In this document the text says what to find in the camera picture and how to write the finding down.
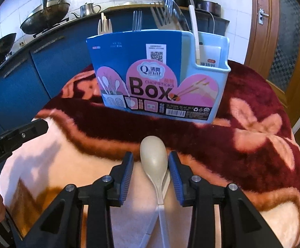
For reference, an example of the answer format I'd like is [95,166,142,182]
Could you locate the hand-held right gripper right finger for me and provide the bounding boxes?
[168,151,277,248]

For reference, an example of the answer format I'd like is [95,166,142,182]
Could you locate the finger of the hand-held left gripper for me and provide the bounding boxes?
[0,120,49,152]

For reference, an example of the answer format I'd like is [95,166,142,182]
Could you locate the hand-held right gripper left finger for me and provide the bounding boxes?
[12,152,134,248]

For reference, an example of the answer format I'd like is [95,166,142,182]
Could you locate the beige spoon with white handle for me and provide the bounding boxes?
[189,5,202,64]
[140,136,169,248]

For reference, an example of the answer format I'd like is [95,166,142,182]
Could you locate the blue plastic utensil box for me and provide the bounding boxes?
[86,30,231,124]

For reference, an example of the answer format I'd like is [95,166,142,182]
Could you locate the blue kitchen cabinet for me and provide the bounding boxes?
[0,6,230,140]

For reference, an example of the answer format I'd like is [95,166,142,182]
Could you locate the red floral blanket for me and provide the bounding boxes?
[0,59,300,248]

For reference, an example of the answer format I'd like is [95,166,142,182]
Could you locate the gas stove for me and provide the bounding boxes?
[0,18,70,74]

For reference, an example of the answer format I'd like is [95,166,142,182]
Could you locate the large black wok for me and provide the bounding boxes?
[20,0,71,35]

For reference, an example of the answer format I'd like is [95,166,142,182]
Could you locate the stainless steel kettle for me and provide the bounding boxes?
[71,2,102,18]

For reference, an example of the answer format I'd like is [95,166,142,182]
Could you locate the wooden door with frosted glass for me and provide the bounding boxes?
[245,0,300,158]

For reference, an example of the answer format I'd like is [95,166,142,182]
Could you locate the white plastic utensil handle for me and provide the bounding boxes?
[136,212,159,248]

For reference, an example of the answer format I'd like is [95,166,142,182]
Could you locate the metal door handle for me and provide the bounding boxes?
[258,8,269,24]

